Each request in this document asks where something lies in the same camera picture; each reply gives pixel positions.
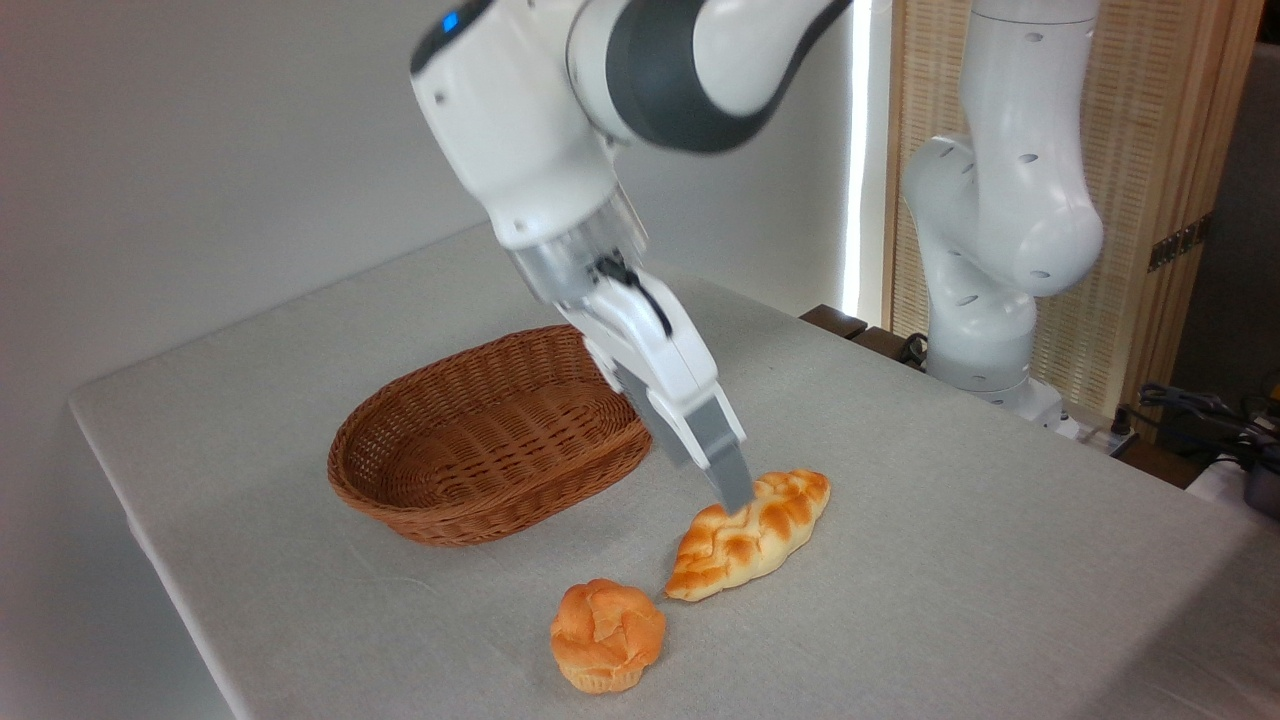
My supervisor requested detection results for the round orange bread bun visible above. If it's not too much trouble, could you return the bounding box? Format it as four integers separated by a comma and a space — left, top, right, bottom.
550, 579, 668, 695

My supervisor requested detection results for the dark metal hinge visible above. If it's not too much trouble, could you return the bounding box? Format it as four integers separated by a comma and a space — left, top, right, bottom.
1148, 214, 1213, 273

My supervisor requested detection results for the long braided bread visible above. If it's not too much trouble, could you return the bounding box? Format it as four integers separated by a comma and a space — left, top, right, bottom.
664, 469, 832, 603

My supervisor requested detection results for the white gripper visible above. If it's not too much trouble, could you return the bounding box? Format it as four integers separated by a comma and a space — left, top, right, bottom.
555, 268, 757, 515

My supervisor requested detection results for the light grey tablecloth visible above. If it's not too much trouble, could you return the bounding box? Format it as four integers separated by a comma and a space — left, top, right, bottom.
68, 222, 1280, 720

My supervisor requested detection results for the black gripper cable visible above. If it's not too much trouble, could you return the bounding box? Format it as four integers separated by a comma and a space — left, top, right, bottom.
592, 255, 673, 338

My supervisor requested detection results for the brown wicker basket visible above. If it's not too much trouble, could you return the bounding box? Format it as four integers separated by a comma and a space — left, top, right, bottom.
327, 324, 653, 547

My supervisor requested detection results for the white power strip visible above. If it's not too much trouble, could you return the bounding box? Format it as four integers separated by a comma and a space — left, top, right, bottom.
1060, 415, 1138, 457

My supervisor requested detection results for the black cable bundle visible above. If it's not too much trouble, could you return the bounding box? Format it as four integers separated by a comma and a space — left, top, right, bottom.
1135, 383, 1280, 471

